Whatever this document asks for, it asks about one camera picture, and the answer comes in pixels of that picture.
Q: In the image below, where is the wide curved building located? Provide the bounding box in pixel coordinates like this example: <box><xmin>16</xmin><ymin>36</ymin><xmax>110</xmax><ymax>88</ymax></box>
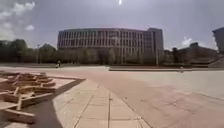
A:
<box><xmin>56</xmin><ymin>27</ymin><xmax>165</xmax><ymax>66</ymax></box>

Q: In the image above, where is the pale paved plaza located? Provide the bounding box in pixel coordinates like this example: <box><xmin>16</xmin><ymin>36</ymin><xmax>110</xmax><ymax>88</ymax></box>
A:
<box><xmin>0</xmin><ymin>65</ymin><xmax>224</xmax><ymax>128</ymax></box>

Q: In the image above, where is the person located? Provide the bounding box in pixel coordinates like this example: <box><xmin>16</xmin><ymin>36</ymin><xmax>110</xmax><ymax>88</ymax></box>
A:
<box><xmin>55</xmin><ymin>60</ymin><xmax>62</xmax><ymax>69</ymax></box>

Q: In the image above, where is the low dark building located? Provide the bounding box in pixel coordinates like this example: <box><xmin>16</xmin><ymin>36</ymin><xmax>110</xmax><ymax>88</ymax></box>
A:
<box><xmin>164</xmin><ymin>42</ymin><xmax>221</xmax><ymax>66</ymax></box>

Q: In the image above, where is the row of trees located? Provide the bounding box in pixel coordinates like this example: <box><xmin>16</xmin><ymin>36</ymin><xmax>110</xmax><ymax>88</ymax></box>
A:
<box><xmin>0</xmin><ymin>38</ymin><xmax>168</xmax><ymax>66</ymax></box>

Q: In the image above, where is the pile of wooden frames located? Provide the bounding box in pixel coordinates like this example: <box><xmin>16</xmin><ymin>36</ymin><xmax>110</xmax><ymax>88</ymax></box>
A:
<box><xmin>0</xmin><ymin>70</ymin><xmax>58</xmax><ymax>125</ymax></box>

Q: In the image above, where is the low wall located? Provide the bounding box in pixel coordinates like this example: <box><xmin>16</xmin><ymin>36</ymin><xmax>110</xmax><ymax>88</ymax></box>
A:
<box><xmin>108</xmin><ymin>65</ymin><xmax>201</xmax><ymax>72</ymax></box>

